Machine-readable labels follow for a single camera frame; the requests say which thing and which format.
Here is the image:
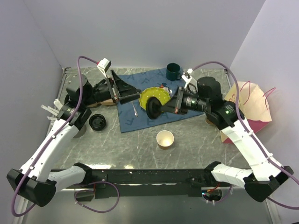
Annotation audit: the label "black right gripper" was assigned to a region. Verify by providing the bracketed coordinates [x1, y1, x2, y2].
[160, 86, 209, 115]

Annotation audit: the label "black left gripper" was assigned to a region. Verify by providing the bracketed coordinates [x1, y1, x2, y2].
[83, 69, 142, 106]

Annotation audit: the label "brown pulp cup carrier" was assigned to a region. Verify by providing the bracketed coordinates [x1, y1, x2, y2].
[84, 98, 116, 108]

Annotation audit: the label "black coffee cup lid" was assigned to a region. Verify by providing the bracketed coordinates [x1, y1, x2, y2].
[146, 97, 162, 119]

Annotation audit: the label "brown paper coffee cup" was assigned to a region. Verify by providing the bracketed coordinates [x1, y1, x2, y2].
[156, 130, 174, 150]

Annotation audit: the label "kraft paper takeout bag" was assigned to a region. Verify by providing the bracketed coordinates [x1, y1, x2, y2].
[224, 81, 275, 133]

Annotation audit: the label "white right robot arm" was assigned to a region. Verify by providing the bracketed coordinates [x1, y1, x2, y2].
[152, 77, 293, 202]

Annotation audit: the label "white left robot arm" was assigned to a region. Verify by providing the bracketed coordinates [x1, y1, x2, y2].
[7, 70, 141, 207]

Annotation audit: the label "yellow-green scalloped plate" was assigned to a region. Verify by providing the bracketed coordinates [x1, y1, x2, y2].
[139, 87, 170, 110]

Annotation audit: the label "small santa figurine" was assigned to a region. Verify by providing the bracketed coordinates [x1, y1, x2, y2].
[159, 83, 172, 93]

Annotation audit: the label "silver fork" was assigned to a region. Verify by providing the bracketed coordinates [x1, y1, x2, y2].
[131, 101, 139, 118]

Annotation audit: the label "blue letter placemat cloth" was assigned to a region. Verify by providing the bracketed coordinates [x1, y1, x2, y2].
[117, 68, 203, 133]

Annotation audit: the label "dark green mug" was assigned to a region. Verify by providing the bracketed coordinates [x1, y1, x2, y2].
[166, 63, 181, 81]

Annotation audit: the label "stack of paper cups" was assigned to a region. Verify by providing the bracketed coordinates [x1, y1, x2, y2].
[205, 117, 215, 126]

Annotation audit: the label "grey straw holder cup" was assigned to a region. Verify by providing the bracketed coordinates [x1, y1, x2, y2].
[73, 125, 87, 139]

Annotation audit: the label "white wrapped straws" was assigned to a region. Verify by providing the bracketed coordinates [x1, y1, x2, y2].
[41, 98, 63, 121]

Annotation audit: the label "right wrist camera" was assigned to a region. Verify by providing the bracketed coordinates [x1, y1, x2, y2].
[181, 68, 196, 90]

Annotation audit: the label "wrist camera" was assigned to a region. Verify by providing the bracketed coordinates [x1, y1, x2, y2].
[97, 58, 111, 76]
[181, 68, 196, 90]

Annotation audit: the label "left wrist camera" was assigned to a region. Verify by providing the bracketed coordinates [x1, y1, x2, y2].
[97, 58, 111, 76]

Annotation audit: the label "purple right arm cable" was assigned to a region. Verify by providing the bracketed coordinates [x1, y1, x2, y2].
[192, 61, 299, 210]

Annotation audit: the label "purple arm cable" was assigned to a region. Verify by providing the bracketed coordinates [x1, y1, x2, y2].
[11, 55, 100, 217]
[192, 61, 299, 210]

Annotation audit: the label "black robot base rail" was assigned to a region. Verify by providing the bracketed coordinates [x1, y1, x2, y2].
[64, 168, 234, 199]

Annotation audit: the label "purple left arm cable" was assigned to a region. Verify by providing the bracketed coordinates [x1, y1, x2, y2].
[11, 55, 100, 217]

